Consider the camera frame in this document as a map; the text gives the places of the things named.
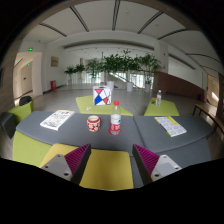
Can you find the small lime green table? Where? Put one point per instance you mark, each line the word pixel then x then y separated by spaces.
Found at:
pixel 166 109

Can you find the framed wall picture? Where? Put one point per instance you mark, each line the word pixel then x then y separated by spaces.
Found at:
pixel 54 61

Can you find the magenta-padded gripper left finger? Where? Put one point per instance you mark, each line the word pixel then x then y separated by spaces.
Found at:
pixel 60 165

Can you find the wooden bench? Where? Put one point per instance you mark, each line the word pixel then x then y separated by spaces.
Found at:
pixel 210 111

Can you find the red fire extinguisher cabinet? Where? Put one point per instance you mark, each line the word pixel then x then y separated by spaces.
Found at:
pixel 53 85

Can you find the small clear water bottle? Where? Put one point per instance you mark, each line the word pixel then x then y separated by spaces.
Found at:
pixel 158 99

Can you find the red-capped clear water bottle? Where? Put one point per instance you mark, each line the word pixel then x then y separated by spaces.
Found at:
pixel 115 121

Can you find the group of potted green plants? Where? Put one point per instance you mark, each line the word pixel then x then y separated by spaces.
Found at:
pixel 116 64

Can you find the green exit sign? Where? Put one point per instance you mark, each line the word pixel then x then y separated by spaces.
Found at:
pixel 30 49

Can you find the red and white mug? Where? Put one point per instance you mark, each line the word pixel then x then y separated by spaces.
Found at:
pixel 93 124

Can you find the lime green chair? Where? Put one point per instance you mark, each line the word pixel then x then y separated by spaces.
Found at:
pixel 21 112

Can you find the black chair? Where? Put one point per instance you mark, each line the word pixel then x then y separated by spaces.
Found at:
pixel 7 125

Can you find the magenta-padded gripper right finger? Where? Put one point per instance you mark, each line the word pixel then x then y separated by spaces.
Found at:
pixel 163 166

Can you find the white printed booklet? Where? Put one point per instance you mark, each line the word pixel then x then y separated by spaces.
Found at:
pixel 57 119

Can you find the black backpack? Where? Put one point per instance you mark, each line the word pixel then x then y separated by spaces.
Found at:
pixel 25 100

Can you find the large lime green table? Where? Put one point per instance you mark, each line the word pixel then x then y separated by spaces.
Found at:
pixel 85 106

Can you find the white box with coloured triangles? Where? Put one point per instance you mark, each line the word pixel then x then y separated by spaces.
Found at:
pixel 101 95

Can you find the white booklet with yellow edge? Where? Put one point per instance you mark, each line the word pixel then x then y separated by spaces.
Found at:
pixel 170 126

